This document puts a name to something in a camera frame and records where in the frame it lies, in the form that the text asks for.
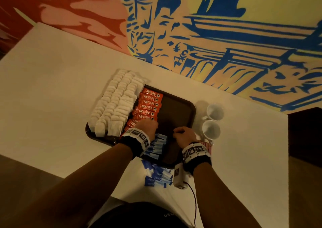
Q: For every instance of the row of red Nescafe sachets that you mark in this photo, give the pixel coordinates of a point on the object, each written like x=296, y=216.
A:
x=148, y=107

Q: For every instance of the black right wristband with markers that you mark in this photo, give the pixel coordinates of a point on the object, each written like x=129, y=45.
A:
x=197, y=157

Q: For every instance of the black clothing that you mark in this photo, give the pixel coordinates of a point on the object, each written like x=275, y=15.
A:
x=141, y=215

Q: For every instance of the row of tea bags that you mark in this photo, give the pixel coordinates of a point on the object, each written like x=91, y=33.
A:
x=116, y=102

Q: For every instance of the person's left hand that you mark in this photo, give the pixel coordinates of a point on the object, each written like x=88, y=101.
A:
x=146, y=127

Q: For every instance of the black wristband with markers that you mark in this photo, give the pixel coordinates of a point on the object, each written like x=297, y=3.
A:
x=135, y=142
x=197, y=157

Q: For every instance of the person's left forearm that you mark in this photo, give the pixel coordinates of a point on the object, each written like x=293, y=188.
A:
x=75, y=190

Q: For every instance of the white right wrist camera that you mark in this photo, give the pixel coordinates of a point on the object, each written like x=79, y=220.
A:
x=180, y=176

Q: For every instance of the dark brown tray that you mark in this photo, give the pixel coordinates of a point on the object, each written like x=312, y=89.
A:
x=176, y=112

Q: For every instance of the black left wristband with markers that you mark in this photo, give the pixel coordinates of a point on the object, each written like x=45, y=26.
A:
x=135, y=142

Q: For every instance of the small white cup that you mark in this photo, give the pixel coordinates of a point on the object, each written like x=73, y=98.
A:
x=211, y=130
x=215, y=111

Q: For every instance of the person's right hand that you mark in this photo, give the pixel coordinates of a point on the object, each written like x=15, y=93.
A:
x=185, y=136

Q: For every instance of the person's right forearm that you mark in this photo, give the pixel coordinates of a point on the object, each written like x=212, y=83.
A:
x=226, y=200

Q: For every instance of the pile of blue sugar sachets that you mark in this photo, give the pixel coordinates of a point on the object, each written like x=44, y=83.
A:
x=157, y=175

